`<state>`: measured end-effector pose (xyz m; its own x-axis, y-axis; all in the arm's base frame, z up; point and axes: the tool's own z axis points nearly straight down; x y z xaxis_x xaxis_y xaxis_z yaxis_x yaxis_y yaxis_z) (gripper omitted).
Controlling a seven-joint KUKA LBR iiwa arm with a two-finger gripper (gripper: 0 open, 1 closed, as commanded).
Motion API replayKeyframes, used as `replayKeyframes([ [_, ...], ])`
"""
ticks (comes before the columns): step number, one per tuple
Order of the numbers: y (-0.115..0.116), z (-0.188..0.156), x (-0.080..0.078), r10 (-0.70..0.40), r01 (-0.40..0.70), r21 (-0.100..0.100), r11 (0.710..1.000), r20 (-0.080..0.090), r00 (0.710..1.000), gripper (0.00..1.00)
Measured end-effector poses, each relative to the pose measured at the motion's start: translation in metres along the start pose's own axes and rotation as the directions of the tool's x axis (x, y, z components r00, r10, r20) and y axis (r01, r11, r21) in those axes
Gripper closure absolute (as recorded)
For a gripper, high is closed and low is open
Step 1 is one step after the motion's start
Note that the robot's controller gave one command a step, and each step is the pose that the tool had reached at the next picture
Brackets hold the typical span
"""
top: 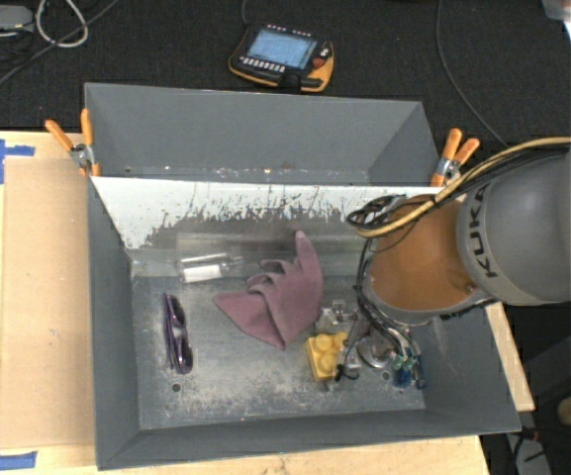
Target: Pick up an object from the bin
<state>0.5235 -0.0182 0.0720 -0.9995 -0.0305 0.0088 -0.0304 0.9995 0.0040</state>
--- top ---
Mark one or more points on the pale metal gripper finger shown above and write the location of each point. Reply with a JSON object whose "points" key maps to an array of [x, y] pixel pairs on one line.
{"points": [[337, 312], [350, 368]]}

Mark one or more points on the yellow toy brick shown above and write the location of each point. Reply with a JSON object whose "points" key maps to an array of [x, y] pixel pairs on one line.
{"points": [[322, 356]]}

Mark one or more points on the mauve pink cloth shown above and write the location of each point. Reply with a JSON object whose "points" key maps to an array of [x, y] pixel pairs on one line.
{"points": [[285, 300]]}

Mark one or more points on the grey metal bin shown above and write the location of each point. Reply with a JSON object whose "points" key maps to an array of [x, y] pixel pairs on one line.
{"points": [[245, 379]]}

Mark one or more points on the clear glass bottle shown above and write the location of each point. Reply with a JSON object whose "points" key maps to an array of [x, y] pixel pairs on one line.
{"points": [[203, 271]]}

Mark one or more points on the purple sunglasses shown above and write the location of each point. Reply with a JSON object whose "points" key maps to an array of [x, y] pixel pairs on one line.
{"points": [[178, 337]]}

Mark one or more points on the brown cardboard board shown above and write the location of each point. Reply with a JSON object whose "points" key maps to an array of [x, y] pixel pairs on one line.
{"points": [[42, 290]]}

